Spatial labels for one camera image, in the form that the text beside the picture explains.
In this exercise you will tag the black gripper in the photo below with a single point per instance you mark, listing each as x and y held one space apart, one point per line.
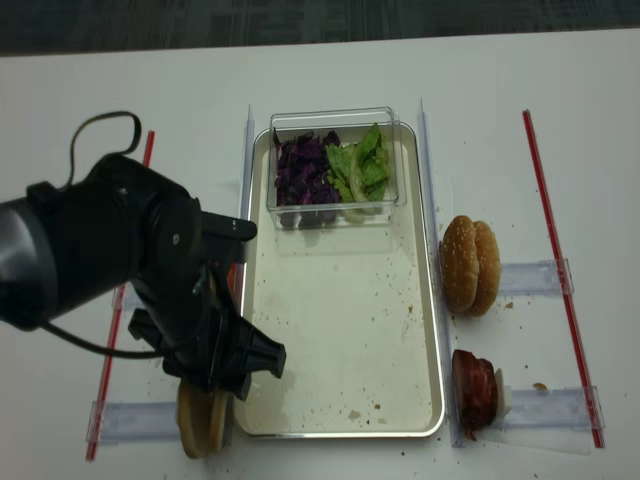
189 315

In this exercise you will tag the bun half cut side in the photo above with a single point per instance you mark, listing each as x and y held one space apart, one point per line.
218 421

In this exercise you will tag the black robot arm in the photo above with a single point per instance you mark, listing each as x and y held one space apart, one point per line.
127 224

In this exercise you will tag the green lettuce leaves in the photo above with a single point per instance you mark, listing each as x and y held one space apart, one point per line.
360 171

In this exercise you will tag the dark red meat patties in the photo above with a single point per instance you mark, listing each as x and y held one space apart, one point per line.
476 392

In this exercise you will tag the bun half outer left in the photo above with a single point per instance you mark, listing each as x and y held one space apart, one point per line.
193 418

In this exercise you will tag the silver metal tray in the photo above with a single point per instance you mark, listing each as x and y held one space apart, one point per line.
354 308

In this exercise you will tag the left upper clear crossbar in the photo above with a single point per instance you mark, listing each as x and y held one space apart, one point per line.
126 299

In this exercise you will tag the clear crossbar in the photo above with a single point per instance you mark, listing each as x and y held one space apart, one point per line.
121 422
575 408
126 299
540 278

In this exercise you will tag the left lower clear crossbar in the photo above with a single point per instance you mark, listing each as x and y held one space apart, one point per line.
121 422

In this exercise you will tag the purple cabbage pieces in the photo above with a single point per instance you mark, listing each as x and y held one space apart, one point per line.
302 170

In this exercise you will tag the left long clear divider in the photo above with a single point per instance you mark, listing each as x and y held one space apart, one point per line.
237 271

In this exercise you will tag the long clear divider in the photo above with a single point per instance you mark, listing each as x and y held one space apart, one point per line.
442 314
237 271

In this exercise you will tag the clear plastic container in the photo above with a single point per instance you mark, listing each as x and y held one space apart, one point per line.
350 125

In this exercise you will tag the sesame bun top front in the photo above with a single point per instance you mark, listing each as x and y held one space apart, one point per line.
459 264

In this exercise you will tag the sesame bun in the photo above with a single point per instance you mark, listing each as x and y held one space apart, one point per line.
488 256
459 264

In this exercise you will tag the right long clear divider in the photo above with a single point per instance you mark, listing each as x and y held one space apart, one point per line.
442 314

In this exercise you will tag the white onion slice right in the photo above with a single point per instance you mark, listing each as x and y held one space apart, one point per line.
504 398

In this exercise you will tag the sesame bun top rear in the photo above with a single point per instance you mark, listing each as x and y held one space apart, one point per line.
488 256

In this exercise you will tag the right upper clear crossbar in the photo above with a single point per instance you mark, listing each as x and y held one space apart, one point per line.
540 278

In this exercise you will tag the right lower clear crossbar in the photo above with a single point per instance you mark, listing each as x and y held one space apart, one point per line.
575 408

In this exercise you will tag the right red strip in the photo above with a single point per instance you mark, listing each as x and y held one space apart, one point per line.
597 429

